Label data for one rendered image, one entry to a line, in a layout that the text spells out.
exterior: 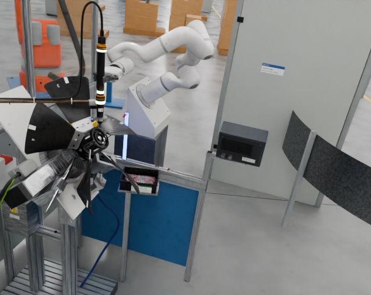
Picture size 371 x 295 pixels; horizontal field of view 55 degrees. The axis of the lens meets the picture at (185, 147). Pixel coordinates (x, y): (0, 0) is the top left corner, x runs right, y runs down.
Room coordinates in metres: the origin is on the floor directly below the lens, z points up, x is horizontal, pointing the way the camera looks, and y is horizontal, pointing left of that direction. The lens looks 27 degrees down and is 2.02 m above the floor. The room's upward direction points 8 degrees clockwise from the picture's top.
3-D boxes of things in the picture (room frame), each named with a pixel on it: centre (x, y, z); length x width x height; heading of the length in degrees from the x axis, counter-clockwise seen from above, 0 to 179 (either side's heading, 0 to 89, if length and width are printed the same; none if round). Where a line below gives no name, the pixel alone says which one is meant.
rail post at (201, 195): (1.89, -0.15, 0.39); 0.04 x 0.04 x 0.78; 78
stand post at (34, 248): (1.59, 0.80, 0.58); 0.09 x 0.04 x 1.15; 168
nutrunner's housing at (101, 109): (1.65, 0.44, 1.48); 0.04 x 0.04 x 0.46
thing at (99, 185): (1.62, 0.45, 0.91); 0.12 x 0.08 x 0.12; 78
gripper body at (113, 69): (1.76, 0.42, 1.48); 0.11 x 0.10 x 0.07; 168
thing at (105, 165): (1.70, 0.46, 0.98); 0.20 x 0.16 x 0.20; 78
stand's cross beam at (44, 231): (1.56, 0.69, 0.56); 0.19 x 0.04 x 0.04; 78
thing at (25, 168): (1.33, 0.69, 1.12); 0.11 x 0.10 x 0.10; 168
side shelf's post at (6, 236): (1.65, 1.01, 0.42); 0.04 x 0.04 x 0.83; 78
